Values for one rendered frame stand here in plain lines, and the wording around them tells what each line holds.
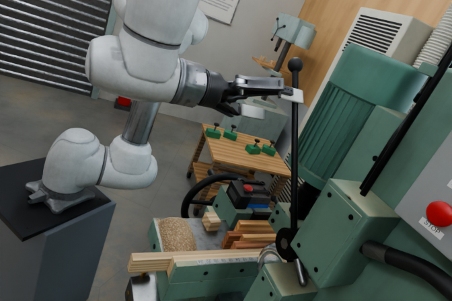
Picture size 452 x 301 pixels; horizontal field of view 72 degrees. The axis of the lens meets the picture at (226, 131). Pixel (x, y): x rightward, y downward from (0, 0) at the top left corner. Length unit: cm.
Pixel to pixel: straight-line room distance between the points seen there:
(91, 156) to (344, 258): 93
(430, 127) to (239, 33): 335
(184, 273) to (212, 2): 318
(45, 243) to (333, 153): 98
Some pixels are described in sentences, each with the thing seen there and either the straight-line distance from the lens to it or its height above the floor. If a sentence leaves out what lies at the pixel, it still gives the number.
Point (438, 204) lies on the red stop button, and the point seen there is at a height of 137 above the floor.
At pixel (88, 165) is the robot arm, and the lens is 122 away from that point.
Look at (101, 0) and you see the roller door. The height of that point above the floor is 104.
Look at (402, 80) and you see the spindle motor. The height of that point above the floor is 148.
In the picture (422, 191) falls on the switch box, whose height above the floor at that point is 137.
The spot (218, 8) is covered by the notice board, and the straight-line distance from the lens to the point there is 367.
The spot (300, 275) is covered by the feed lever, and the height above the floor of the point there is 110.
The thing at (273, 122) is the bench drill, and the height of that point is 60.
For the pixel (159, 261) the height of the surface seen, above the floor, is 93.
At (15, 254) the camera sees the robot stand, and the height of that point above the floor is 39.
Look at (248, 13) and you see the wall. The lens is 378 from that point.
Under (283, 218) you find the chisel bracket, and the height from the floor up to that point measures 105.
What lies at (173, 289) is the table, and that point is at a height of 88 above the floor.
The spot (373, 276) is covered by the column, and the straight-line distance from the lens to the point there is 60.
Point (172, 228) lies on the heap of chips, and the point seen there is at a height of 93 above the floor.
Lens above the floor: 149
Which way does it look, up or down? 21 degrees down
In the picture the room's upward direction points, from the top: 23 degrees clockwise
